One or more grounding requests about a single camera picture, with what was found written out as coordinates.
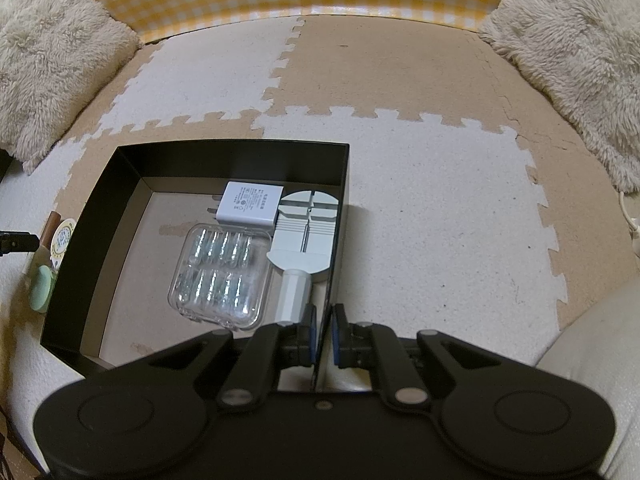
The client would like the round white tape measure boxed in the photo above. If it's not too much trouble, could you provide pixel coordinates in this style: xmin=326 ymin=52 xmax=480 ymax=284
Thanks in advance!
xmin=49 ymin=218 xmax=77 ymax=271

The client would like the white wall charger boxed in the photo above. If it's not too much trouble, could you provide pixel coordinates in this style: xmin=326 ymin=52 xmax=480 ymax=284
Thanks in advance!
xmin=209 ymin=181 xmax=285 ymax=234

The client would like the clear plastic case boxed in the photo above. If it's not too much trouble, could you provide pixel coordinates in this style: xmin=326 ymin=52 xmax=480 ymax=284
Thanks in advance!
xmin=167 ymin=223 xmax=275 ymax=331

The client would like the black box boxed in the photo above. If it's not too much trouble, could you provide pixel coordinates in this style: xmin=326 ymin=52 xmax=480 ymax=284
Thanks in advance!
xmin=40 ymin=139 xmax=350 ymax=394

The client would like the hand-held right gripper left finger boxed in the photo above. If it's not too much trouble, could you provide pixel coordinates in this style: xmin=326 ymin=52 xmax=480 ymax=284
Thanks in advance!
xmin=115 ymin=304 xmax=318 ymax=407

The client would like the foam puzzle floor mat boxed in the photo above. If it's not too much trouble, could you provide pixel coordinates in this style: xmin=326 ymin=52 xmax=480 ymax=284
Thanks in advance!
xmin=0 ymin=10 xmax=640 ymax=480

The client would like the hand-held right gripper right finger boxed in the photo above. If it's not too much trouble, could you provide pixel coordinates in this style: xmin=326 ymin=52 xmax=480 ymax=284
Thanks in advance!
xmin=330 ymin=304 xmax=536 ymax=406

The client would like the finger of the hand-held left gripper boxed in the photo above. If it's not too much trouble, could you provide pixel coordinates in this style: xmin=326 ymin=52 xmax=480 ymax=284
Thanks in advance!
xmin=0 ymin=231 xmax=39 ymax=256

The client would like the white cable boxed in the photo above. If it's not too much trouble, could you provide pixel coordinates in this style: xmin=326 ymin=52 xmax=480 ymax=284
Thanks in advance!
xmin=619 ymin=190 xmax=640 ymax=262

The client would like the white cushion lower right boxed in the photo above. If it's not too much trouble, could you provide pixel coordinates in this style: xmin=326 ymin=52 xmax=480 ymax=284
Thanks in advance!
xmin=534 ymin=275 xmax=640 ymax=480

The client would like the mint green round compact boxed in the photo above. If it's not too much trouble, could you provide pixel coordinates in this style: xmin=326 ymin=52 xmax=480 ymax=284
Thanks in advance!
xmin=29 ymin=266 xmax=55 ymax=314

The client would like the white watch link tool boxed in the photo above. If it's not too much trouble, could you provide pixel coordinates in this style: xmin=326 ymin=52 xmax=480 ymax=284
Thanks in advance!
xmin=266 ymin=189 xmax=343 ymax=325

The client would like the white fluffy pillow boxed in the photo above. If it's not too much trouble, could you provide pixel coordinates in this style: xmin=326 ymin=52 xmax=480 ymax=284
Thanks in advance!
xmin=480 ymin=0 xmax=640 ymax=192
xmin=0 ymin=0 xmax=141 ymax=174

